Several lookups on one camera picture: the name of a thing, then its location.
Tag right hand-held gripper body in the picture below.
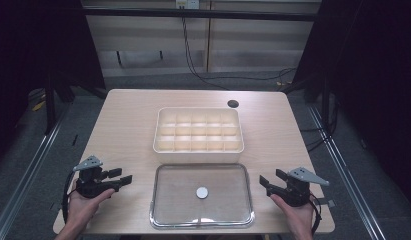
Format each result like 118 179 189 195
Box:
274 167 330 208

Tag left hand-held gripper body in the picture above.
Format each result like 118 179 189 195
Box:
72 155 115 200

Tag person's left hand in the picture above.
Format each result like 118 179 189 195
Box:
66 188 116 228

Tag person's right hand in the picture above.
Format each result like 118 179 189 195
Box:
270 194 316 234

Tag transparent plastic box lid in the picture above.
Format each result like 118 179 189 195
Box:
149 162 256 230

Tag white round lid knob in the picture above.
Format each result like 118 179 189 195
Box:
195 186 210 200

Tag white compartment storage box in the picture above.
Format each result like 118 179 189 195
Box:
152 106 245 165

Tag black metal stand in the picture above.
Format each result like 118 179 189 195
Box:
320 75 331 132
43 71 76 136

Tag black curtain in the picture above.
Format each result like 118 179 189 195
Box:
291 0 411 214
0 0 107 164

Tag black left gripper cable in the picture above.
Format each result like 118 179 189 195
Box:
61 170 78 224

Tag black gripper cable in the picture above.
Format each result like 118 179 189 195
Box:
61 170 78 224
308 193 323 235

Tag grey gripper strap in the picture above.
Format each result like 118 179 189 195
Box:
314 198 336 208

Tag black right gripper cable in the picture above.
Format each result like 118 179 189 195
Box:
308 193 323 235

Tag aluminium floor rail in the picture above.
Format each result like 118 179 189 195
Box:
307 104 388 240
0 108 71 240

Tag thin black floor cables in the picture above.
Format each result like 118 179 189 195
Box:
299 96 339 154

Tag long black wall cable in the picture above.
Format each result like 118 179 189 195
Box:
180 5 298 91

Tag black horizontal frame bar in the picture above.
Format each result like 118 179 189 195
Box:
82 7 318 23

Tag white wall outlet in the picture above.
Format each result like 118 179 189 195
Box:
175 0 201 10

